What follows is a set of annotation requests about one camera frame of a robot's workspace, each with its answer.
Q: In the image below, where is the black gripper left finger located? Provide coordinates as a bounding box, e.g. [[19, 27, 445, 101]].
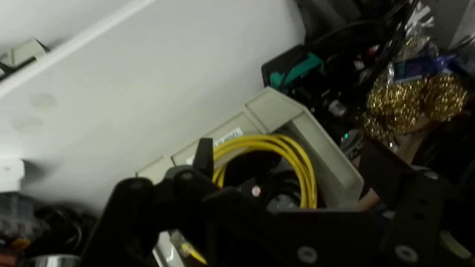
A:
[[80, 138, 221, 267]]

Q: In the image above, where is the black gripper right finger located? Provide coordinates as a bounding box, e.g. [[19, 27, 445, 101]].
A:
[[356, 143, 475, 267]]

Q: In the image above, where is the yellow cable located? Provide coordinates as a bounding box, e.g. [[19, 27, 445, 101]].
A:
[[169, 132, 319, 266]]

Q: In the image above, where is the gold scouring wool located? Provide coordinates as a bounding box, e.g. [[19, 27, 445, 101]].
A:
[[360, 73, 470, 146]]

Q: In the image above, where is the small white flat box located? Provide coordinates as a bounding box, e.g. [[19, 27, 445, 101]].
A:
[[0, 156, 26, 196]]

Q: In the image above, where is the beige plastic storage bin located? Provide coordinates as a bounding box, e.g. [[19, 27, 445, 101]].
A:
[[133, 86, 366, 215]]

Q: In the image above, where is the black teal tool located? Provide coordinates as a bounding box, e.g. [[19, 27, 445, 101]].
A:
[[260, 45, 329, 103]]

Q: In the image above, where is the black coiled cable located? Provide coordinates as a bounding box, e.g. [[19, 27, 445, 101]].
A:
[[21, 205, 98, 261]]

